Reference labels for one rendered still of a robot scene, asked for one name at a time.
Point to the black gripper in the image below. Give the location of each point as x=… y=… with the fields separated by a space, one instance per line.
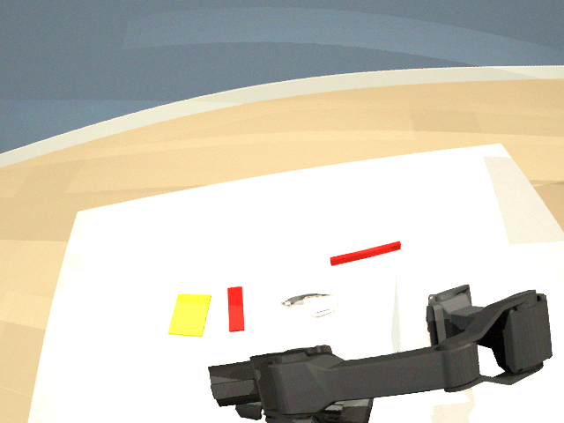
x=352 y=411

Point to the yellow flat rectangular plate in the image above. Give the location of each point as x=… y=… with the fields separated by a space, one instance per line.
x=190 y=313

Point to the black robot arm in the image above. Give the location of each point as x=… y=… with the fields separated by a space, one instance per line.
x=297 y=384

